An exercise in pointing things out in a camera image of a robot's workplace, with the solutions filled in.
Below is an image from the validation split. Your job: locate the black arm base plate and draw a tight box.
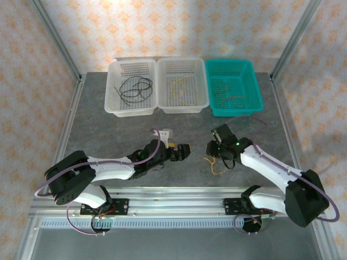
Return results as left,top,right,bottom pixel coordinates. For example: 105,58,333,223
222,197,272,216
80,198,130,217

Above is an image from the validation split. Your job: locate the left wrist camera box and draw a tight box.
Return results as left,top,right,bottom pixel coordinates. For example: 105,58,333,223
158,129,174,144

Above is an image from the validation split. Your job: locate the teal perforated plastic basket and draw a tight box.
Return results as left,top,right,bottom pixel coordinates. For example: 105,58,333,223
204,58,265,118

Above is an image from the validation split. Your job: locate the grey slotted cable duct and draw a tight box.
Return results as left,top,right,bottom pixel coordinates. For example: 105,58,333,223
39,218,245,230

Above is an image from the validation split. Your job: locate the small circuit board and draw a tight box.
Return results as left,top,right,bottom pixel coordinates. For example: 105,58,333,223
92,216,114,229
254,213,277,231

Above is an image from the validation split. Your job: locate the white perforated plastic basket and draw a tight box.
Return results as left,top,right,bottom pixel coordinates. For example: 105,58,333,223
156,57,209,114
104,60,158,118

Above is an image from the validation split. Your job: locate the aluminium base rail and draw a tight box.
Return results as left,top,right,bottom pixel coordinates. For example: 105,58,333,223
28,186,325,219

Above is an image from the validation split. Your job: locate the orange wire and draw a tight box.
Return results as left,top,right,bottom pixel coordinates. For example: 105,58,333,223
214,82,233,100
221,93,247,109

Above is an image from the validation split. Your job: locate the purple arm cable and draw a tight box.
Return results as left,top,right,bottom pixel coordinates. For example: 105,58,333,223
227,115,340,235
34,127,163,237

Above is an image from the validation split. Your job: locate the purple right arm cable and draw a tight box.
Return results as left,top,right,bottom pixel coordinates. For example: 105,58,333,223
227,115,340,235

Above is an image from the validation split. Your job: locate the black wire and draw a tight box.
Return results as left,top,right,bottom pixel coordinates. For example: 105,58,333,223
113,81,153,104
119,77,146,100

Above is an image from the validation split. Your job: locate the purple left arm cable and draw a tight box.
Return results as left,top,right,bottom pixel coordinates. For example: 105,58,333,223
34,127,163,237

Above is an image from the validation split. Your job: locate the aluminium frame post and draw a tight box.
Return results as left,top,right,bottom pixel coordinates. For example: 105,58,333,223
269,0,323,80
31,0,83,81

